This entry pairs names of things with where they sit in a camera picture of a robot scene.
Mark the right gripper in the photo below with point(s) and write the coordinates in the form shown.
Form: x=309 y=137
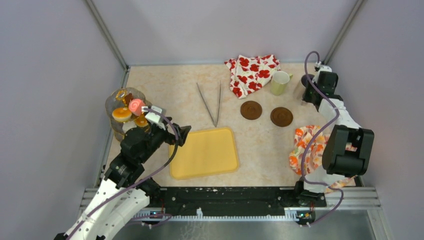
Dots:
x=306 y=97

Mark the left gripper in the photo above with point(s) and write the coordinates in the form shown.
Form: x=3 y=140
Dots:
x=182 y=132

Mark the orange glazed donut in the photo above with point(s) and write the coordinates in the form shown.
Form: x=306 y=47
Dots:
x=141 y=121
x=122 y=114

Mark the pink swirl roll cake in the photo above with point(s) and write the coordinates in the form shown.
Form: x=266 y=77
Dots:
x=136 y=106

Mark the three-tier glass dessert stand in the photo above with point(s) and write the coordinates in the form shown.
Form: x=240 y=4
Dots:
x=117 y=107

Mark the brown star cookie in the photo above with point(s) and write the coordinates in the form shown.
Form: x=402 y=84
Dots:
x=128 y=98

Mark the pink pearlescent mug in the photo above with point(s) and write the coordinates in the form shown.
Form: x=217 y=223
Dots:
x=309 y=90

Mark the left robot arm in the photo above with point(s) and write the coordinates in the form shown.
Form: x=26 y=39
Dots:
x=123 y=192

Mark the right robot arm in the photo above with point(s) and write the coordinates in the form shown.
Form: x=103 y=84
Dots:
x=328 y=158

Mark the yellow plastic tray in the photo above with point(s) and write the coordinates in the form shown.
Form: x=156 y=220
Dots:
x=205 y=153

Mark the green mug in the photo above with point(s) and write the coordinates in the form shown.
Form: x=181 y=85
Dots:
x=279 y=82

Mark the right brown coaster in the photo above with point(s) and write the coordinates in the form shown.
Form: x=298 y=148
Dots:
x=281 y=117

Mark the brown coaster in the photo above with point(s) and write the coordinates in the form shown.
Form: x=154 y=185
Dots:
x=281 y=117
x=251 y=110

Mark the orange floral cloth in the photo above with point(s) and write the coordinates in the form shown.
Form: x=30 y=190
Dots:
x=306 y=157

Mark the red poppy cloth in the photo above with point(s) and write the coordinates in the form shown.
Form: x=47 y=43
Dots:
x=250 y=74

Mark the left brown coaster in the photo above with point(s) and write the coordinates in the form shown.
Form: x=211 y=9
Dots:
x=251 y=110

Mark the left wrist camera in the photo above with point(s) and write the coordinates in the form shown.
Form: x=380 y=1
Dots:
x=152 y=114

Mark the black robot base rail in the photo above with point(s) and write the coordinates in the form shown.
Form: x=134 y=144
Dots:
x=242 y=201

